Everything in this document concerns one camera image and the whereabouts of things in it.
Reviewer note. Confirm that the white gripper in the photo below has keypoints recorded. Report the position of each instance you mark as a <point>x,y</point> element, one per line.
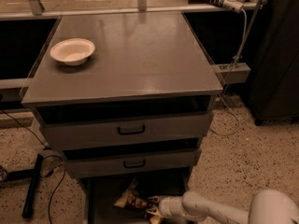
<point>168,208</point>

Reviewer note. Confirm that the brown chip bag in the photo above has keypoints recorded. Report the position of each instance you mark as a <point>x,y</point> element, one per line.
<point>130,199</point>

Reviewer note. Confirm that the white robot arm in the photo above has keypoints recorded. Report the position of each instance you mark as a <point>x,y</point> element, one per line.
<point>267,206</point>

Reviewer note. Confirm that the grey middle drawer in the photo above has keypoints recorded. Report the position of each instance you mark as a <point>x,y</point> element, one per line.
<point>136,158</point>

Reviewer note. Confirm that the grey drawer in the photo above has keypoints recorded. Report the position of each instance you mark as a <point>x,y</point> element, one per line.
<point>68,127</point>
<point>105,190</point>
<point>136,158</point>

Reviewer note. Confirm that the grey bottom drawer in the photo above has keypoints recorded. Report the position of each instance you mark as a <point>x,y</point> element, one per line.
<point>105,190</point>

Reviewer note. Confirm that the grey top drawer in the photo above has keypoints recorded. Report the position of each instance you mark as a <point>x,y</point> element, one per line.
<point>68,127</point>

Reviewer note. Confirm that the grey drawer cabinet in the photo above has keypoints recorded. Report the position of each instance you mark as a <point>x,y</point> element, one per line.
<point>138,56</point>

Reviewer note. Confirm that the black metal floor stand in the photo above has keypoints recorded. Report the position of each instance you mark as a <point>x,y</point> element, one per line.
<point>33,175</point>

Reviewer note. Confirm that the dark cabinet at right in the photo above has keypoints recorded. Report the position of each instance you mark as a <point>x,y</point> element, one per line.
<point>273,90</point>

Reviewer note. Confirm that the white paper bowl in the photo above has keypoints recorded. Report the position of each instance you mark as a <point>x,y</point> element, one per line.
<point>72,52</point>

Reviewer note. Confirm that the black middle drawer handle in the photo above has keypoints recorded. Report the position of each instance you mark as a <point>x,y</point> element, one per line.
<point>134,164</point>

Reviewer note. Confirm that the black drawer handle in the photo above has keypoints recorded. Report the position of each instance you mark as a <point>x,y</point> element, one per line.
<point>131,130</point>
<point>134,164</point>

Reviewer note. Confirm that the black top drawer handle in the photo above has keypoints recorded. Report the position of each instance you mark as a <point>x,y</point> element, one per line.
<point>131,130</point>

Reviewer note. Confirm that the grey metal rail bracket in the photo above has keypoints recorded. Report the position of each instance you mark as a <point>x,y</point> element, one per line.
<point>228,75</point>

